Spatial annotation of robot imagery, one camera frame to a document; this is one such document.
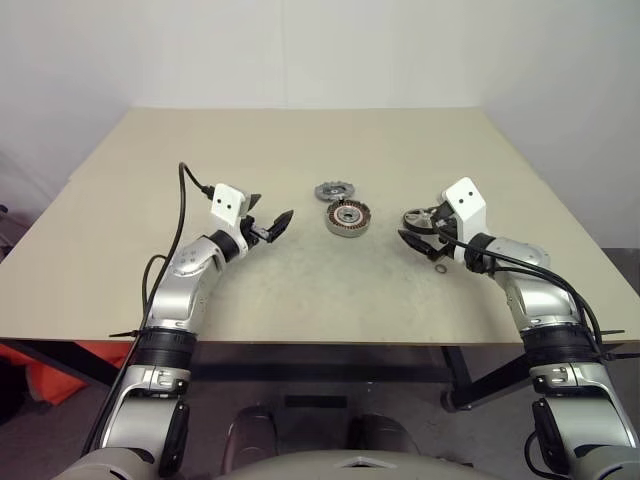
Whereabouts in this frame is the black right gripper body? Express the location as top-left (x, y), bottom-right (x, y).
top-left (424, 198), bottom-right (459, 262)

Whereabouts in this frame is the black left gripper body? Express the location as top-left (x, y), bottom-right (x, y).
top-left (241, 214), bottom-right (269, 247)

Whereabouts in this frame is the silver round rotor housing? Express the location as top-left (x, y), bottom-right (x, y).
top-left (401, 205), bottom-right (437, 236)

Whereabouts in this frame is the grey toothed gear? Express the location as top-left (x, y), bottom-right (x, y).
top-left (314, 181), bottom-right (356, 203)

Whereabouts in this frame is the copper wound stator disc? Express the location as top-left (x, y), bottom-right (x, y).
top-left (325, 199), bottom-right (374, 239)

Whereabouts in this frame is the black rectangular floor plate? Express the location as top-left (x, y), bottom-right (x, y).
top-left (283, 394), bottom-right (350, 414)

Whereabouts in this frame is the dark rounded shape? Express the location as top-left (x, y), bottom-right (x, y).
top-left (347, 413), bottom-right (422, 457)
top-left (223, 405), bottom-right (279, 471)

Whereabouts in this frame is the grey robot torso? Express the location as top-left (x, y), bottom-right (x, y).
top-left (212, 448), bottom-right (481, 480)

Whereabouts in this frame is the orange bag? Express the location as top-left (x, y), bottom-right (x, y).
top-left (0, 341), bottom-right (134, 404)

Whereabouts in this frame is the black bag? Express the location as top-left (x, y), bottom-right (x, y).
top-left (0, 357), bottom-right (32, 427)

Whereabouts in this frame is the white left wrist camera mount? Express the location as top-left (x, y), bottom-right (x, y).
top-left (209, 183), bottom-right (251, 250)

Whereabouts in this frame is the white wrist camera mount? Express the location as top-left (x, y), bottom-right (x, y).
top-left (442, 175), bottom-right (489, 262)
top-left (209, 183), bottom-right (251, 250)

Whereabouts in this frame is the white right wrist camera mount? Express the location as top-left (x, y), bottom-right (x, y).
top-left (442, 175), bottom-right (489, 262)

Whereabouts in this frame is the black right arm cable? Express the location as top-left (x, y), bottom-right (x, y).
top-left (437, 227), bottom-right (609, 361)

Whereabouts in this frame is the black table frame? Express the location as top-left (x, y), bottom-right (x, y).
top-left (0, 338), bottom-right (640, 414)

